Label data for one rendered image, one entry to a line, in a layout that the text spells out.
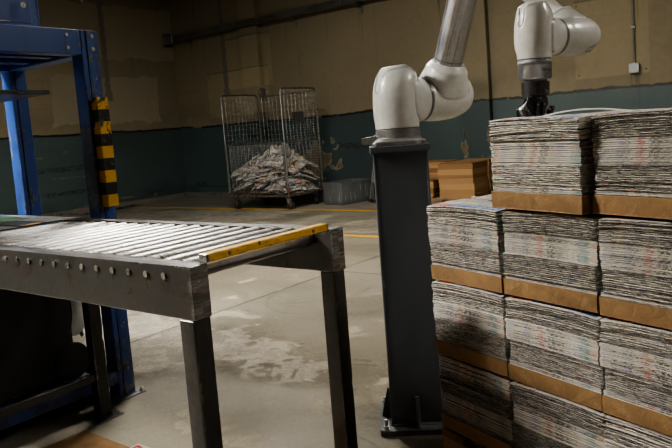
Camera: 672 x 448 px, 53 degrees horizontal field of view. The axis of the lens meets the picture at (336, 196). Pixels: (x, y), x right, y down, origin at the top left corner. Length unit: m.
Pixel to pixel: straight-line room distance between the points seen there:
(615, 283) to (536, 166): 0.33
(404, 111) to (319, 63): 8.33
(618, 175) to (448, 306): 0.69
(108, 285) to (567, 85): 7.50
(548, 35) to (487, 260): 0.62
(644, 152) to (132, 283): 1.17
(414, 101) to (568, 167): 0.83
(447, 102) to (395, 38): 7.43
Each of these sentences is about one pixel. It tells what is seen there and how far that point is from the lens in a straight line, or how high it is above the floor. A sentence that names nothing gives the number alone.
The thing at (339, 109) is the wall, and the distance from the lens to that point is 10.37.
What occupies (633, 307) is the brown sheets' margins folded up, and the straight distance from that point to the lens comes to 1.61.
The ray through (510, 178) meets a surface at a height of 0.91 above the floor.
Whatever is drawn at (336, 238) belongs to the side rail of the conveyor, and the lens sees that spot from 1.86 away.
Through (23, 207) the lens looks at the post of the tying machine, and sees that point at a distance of 3.50.
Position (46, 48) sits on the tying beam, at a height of 1.47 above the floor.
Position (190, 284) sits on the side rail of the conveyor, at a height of 0.76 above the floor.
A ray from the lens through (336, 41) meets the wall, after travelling 10.42.
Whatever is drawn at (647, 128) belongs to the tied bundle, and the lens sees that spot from 1.54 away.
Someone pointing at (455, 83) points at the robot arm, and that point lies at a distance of 2.42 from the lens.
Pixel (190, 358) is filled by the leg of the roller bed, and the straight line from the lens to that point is 1.56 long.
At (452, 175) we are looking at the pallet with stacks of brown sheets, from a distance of 8.18.
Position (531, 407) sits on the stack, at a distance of 1.90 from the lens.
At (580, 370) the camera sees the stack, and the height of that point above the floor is 0.46.
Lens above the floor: 1.07
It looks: 6 degrees down
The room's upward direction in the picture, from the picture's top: 4 degrees counter-clockwise
